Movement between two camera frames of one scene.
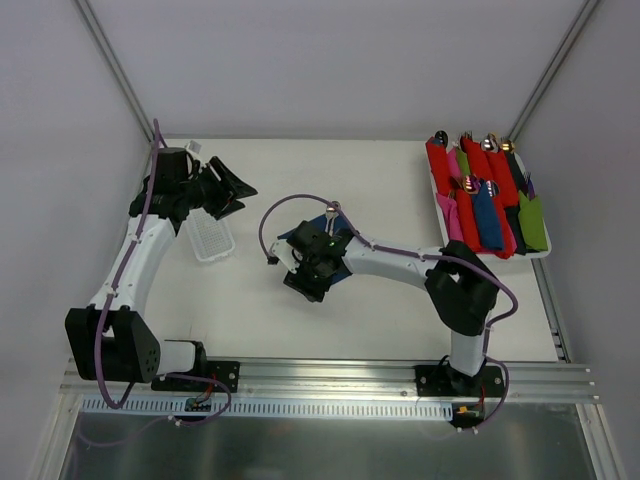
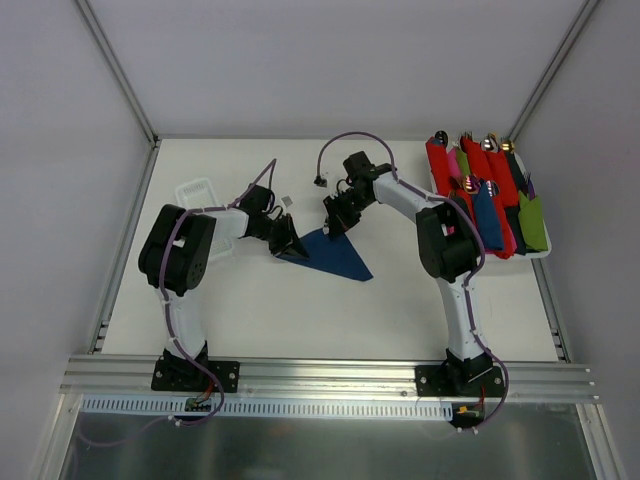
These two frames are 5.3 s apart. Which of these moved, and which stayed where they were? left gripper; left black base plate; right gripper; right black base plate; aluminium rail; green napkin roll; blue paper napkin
Moved: blue paper napkin; right gripper; left gripper
Stayed: aluminium rail; green napkin roll; right black base plate; left black base plate
